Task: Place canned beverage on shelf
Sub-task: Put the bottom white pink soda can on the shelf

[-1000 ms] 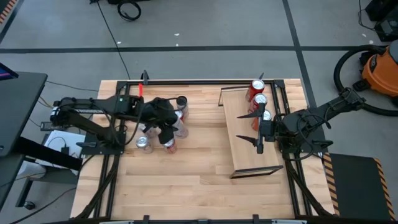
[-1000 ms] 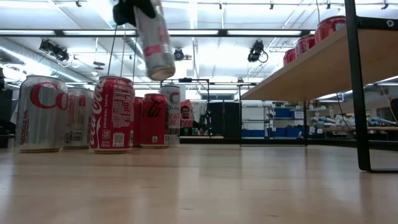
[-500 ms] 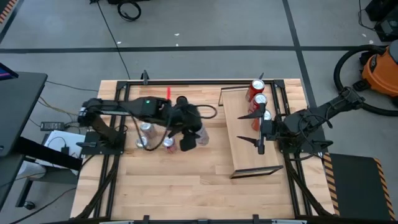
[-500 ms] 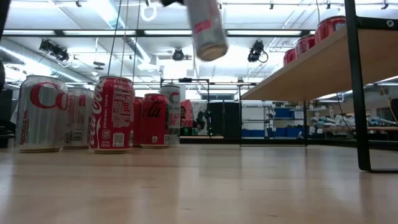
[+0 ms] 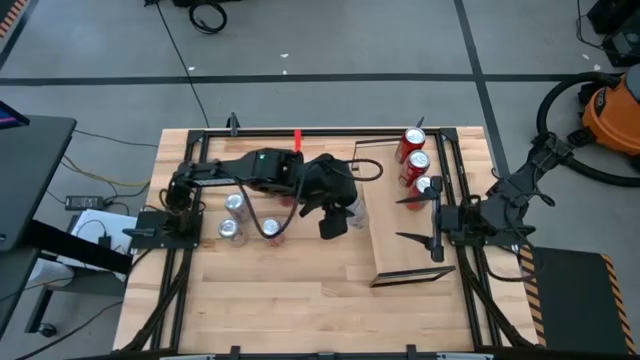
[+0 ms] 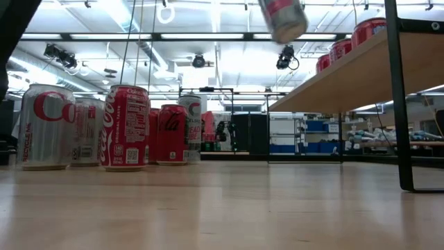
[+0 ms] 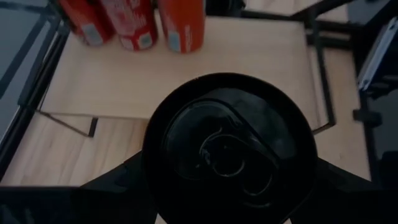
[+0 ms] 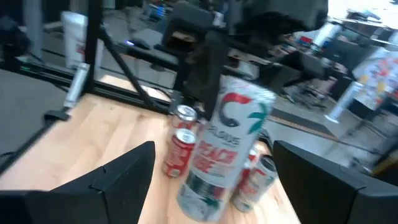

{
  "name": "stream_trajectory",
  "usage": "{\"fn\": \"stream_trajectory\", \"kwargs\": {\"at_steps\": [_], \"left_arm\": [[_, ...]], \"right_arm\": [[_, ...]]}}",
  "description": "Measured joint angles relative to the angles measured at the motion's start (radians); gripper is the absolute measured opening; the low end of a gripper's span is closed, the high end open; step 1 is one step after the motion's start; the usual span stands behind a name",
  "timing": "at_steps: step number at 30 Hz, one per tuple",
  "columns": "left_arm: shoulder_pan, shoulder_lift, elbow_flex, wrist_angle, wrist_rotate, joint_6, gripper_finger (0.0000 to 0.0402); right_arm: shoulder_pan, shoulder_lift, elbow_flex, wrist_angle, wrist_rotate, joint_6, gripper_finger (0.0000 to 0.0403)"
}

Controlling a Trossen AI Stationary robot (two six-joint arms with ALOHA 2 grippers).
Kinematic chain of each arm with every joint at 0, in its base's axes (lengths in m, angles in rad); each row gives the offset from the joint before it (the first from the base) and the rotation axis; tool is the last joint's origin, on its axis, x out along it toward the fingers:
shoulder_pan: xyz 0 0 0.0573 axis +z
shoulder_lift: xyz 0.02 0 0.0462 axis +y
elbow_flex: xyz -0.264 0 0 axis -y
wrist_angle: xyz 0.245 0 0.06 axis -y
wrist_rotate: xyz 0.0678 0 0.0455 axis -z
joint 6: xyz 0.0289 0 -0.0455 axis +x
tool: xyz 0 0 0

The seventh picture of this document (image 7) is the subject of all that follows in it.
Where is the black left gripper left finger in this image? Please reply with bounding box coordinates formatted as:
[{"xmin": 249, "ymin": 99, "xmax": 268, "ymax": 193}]
[{"xmin": 0, "ymin": 151, "xmax": 156, "ymax": 224}]

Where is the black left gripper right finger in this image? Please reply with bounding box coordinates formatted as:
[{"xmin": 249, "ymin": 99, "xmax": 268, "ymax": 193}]
[{"xmin": 289, "ymin": 157, "xmax": 398, "ymax": 224}]

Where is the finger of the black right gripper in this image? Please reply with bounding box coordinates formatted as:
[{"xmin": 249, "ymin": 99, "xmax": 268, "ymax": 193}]
[{"xmin": 205, "ymin": 0, "xmax": 247, "ymax": 17}]

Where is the red soda can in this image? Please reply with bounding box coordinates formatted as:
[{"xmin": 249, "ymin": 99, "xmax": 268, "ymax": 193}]
[{"xmin": 157, "ymin": 0, "xmax": 206, "ymax": 54}]

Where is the red Coca-Cola original can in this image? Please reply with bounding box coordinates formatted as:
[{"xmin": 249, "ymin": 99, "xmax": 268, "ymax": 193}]
[{"xmin": 99, "ymin": 0, "xmax": 159, "ymax": 52}]

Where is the silver can with black lid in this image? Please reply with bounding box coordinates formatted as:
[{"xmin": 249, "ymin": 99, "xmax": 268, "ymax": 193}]
[{"xmin": 141, "ymin": 72, "xmax": 318, "ymax": 224}]

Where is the red can with black lettering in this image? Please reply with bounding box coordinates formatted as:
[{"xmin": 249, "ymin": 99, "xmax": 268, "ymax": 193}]
[{"xmin": 57, "ymin": 0, "xmax": 116, "ymax": 47}]

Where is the black clamp handle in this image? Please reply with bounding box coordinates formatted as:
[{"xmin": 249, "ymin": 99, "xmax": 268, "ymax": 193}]
[{"xmin": 353, "ymin": 108, "xmax": 384, "ymax": 129}]

